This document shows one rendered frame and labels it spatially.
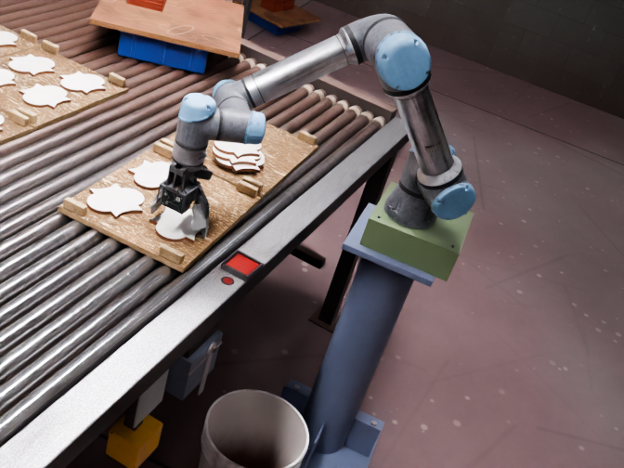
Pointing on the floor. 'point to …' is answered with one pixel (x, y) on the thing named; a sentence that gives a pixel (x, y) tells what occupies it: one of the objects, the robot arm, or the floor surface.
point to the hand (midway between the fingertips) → (179, 225)
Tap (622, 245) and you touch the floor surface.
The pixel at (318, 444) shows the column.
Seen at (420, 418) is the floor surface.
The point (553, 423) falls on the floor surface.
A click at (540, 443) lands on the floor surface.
